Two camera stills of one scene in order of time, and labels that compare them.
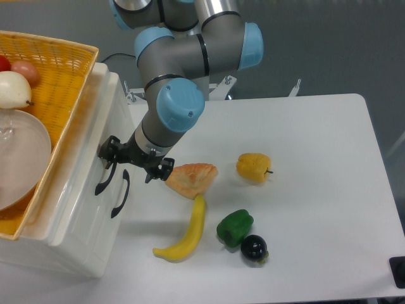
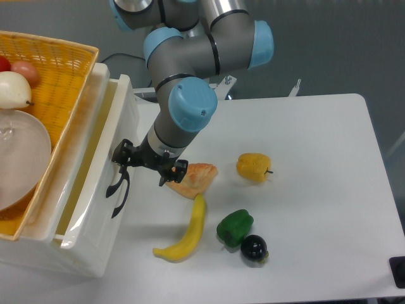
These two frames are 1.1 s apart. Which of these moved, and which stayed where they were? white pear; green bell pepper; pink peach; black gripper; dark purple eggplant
Moved: black gripper
Stayed: white pear; green bell pepper; dark purple eggplant; pink peach
